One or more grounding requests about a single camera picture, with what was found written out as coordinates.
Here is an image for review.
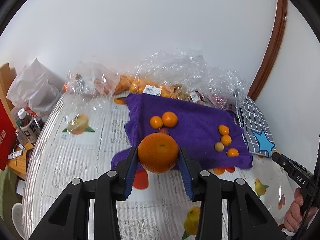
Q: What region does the orange tangerine big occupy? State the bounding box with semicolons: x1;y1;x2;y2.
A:
227;148;239;157

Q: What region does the tan longan fruit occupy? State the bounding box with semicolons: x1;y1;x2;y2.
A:
214;142;224;152

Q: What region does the orange kumquat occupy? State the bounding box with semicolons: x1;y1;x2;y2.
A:
220;134;232;146
150;116;163;129
218;125;230;136

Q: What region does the orange tangerine large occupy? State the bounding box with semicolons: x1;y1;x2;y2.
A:
137;133;179;173

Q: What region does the small red fruit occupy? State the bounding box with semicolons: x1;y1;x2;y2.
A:
159;128;169;135

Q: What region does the person's right hand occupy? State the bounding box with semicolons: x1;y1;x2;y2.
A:
284;187;304;236

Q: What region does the grey checked cushion with star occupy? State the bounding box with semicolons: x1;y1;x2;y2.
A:
237;97;276;158

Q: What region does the fruit print tablecloth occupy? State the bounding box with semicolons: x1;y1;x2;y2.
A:
22;99;294;239

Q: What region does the purple towel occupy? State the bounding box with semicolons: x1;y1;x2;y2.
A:
124;94;253;170

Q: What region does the dark bottle with label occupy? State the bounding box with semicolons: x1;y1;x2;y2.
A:
18;108;41;144

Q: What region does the red paper bag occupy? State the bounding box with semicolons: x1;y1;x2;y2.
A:
0;103;16;171

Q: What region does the small clear plastic bag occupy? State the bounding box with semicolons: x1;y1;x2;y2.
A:
61;61;120;98

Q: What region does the white plastic bag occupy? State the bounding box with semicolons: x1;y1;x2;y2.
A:
6;59;61;119

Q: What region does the clear plastic bag of fruit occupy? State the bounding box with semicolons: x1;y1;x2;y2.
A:
115;49;249;111

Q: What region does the wooden chair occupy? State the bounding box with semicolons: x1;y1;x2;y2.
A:
1;63;16;111

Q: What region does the brown wooden door frame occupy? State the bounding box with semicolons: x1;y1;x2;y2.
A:
248;0;288;101

